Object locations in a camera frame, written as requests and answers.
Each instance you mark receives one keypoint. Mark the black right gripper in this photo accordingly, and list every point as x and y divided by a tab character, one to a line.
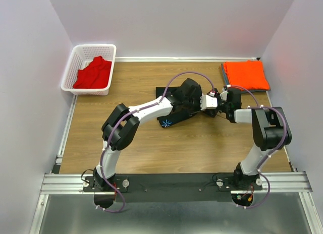
219	98

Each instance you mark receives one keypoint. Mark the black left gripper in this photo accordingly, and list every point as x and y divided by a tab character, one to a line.
198	99

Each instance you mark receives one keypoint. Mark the black t shirt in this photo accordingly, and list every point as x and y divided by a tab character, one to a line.
182	114

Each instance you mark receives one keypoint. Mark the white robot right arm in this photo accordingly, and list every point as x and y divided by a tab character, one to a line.
270	131

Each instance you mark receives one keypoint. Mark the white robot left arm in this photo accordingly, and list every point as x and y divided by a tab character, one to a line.
171	106

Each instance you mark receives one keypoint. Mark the folded orange shirt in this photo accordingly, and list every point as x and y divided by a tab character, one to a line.
248	74

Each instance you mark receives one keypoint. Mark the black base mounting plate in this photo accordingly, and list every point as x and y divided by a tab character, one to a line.
169	187

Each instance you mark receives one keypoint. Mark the red crumpled shirt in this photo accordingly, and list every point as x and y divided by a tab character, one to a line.
95	75

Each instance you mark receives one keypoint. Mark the white plastic laundry basket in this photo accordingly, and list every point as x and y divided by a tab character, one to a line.
80	58

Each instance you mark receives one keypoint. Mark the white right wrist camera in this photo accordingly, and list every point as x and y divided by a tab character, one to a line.
224	93

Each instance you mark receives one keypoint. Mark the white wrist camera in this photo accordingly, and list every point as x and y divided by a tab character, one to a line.
224	93
208	102

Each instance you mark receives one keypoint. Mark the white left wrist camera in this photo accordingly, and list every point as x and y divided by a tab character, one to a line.
208	102

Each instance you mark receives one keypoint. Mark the aluminium front rail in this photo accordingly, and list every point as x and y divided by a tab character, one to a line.
275	182

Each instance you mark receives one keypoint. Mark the aluminium rail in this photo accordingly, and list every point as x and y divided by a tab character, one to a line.
275	182
60	154

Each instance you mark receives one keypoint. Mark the aluminium left side rail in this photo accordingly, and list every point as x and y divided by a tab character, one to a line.
60	154

